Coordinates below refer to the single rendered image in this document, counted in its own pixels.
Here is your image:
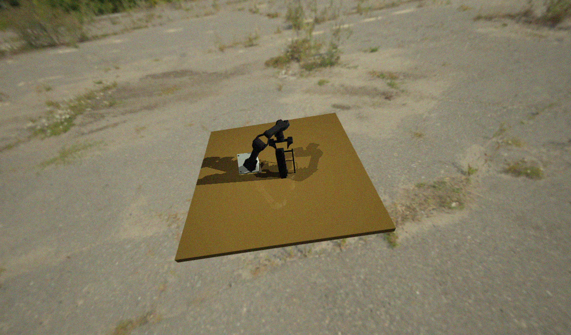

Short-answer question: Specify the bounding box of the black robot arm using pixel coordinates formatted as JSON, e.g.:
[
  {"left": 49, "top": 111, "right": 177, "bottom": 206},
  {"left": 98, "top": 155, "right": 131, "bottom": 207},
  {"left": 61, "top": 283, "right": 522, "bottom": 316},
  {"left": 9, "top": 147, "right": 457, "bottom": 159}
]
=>
[{"left": 243, "top": 119, "right": 289, "bottom": 172}]

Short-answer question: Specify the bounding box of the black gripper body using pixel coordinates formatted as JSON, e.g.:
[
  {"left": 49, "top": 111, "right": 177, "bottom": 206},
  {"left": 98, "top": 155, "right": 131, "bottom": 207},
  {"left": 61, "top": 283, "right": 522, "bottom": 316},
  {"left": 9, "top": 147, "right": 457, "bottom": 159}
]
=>
[{"left": 269, "top": 135, "right": 293, "bottom": 146}]

